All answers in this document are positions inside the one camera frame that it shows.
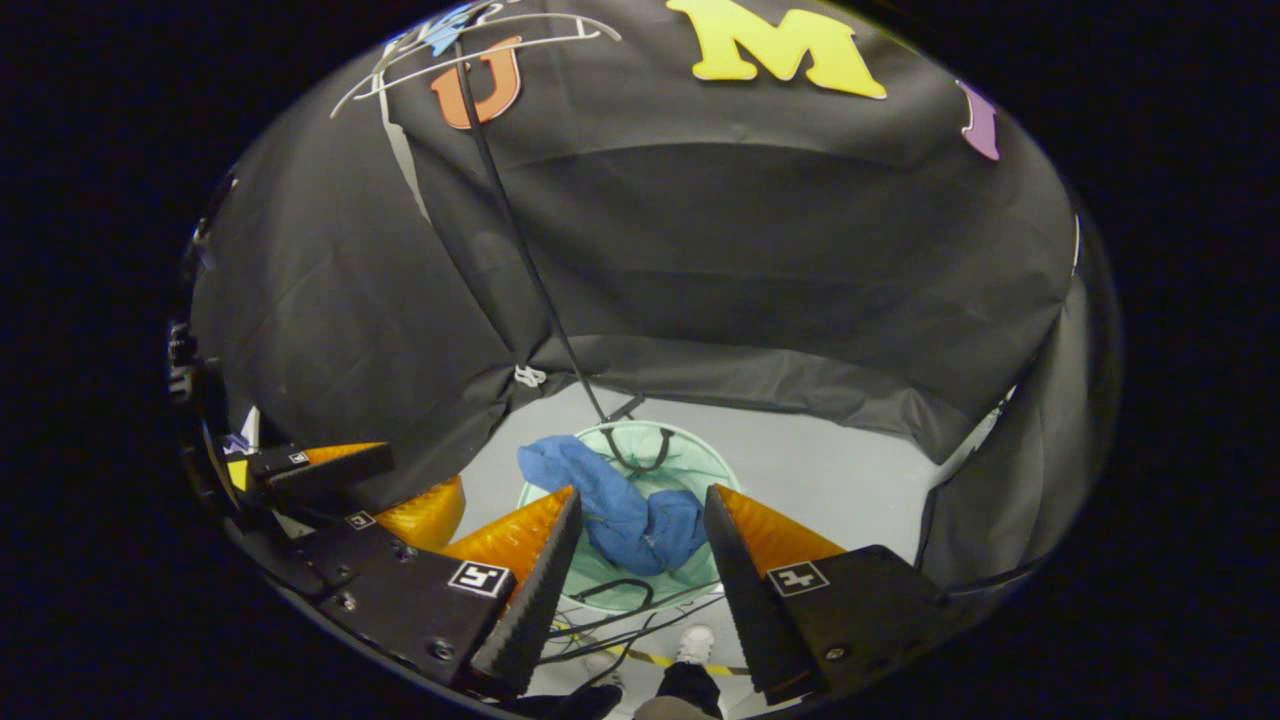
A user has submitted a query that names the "person's leg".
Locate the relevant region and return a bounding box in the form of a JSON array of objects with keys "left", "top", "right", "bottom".
[
  {"left": 510, "top": 683, "right": 626, "bottom": 720},
  {"left": 632, "top": 660, "right": 726, "bottom": 720}
]

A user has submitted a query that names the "black floor cable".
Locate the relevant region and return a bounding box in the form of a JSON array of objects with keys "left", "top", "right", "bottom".
[{"left": 535, "top": 590, "right": 726, "bottom": 669}]

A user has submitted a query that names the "green laundry hamper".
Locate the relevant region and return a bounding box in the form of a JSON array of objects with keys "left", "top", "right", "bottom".
[{"left": 517, "top": 420, "right": 743, "bottom": 613}]

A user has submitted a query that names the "white plastic hanger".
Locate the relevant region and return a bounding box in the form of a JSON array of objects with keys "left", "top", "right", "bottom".
[
  {"left": 330, "top": 12, "right": 623, "bottom": 119},
  {"left": 375, "top": 0, "right": 531, "bottom": 61}
]

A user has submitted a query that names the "person's left leg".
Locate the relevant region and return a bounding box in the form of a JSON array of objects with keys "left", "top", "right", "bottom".
[{"left": 510, "top": 683, "right": 626, "bottom": 720}]

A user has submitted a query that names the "person's right leg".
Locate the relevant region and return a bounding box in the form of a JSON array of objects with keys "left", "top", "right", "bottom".
[{"left": 632, "top": 660, "right": 726, "bottom": 720}]

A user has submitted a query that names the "blue shirt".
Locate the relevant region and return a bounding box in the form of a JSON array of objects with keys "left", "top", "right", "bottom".
[{"left": 517, "top": 435, "right": 708, "bottom": 577}]

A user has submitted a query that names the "yellow black floor tape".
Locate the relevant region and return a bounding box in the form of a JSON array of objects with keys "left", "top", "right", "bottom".
[{"left": 552, "top": 620, "right": 753, "bottom": 677}]

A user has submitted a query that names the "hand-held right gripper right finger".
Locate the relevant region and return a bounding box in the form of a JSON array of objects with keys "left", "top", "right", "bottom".
[{"left": 703, "top": 484, "right": 966, "bottom": 706}]

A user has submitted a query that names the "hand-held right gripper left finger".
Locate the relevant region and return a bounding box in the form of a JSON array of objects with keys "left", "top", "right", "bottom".
[{"left": 315, "top": 486, "right": 584, "bottom": 699}]

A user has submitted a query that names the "black backdrop cloth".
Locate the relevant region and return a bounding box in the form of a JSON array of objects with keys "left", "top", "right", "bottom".
[{"left": 185, "top": 0, "right": 1121, "bottom": 591}]

